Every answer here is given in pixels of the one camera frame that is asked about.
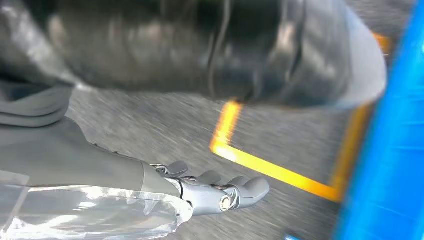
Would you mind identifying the blue metal shelf rack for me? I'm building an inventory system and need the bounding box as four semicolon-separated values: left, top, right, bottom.
332;0;424;240

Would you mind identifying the yellow floor tape square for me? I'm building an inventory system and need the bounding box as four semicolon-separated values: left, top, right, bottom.
209;32;392;204

